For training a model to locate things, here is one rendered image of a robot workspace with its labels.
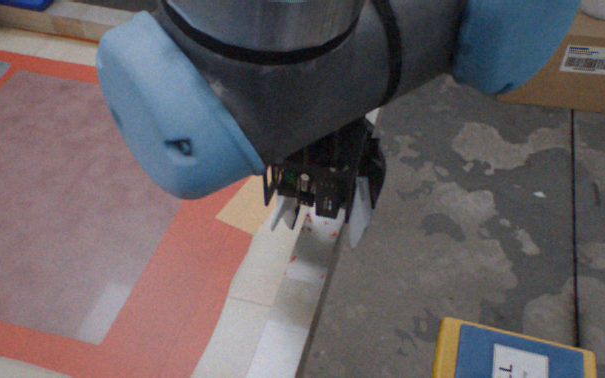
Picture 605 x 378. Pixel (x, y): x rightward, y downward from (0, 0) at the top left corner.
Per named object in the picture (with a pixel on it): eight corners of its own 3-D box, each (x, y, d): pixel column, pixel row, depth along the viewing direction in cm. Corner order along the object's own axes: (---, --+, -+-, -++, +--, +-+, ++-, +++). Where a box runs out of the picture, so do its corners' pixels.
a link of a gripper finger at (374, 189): (340, 210, 57) (319, 137, 51) (344, 197, 58) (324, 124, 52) (389, 211, 55) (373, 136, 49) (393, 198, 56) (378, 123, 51)
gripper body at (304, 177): (261, 211, 51) (251, 92, 42) (290, 144, 56) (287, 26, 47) (351, 230, 49) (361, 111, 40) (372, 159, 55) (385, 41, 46)
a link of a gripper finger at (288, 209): (249, 252, 58) (268, 192, 51) (268, 208, 62) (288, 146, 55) (280, 264, 58) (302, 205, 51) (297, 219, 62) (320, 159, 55)
